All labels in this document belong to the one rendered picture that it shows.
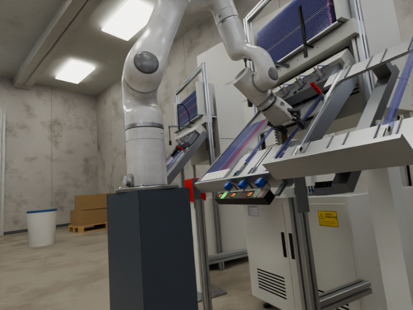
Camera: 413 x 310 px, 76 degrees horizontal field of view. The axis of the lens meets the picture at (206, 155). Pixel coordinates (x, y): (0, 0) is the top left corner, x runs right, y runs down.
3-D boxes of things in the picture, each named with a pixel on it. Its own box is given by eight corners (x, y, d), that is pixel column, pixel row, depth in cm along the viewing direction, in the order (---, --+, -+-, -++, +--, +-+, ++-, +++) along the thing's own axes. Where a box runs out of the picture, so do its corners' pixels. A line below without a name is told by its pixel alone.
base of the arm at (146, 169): (137, 190, 67) (134, 120, 70) (103, 194, 80) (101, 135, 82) (192, 186, 81) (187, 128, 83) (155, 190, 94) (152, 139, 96)
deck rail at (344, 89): (291, 186, 88) (280, 173, 87) (287, 186, 90) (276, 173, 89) (364, 73, 119) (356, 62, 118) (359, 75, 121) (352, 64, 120)
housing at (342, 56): (357, 81, 120) (340, 56, 117) (281, 113, 162) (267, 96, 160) (364, 72, 123) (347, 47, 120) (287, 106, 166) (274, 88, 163)
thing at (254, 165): (284, 178, 90) (278, 172, 89) (200, 188, 148) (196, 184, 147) (308, 143, 98) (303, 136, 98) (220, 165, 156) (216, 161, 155)
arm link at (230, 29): (256, 2, 94) (286, 82, 93) (230, 29, 107) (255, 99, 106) (238, 1, 89) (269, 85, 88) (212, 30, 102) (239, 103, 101)
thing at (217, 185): (287, 186, 90) (275, 171, 89) (202, 193, 148) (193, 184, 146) (289, 184, 91) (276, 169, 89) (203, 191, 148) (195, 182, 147)
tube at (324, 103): (291, 169, 68) (289, 166, 68) (287, 170, 69) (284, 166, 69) (350, 61, 91) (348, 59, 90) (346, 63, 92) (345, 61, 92)
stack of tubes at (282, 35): (333, 23, 120) (324, -29, 124) (261, 72, 165) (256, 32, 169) (350, 29, 126) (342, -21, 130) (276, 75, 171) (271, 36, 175)
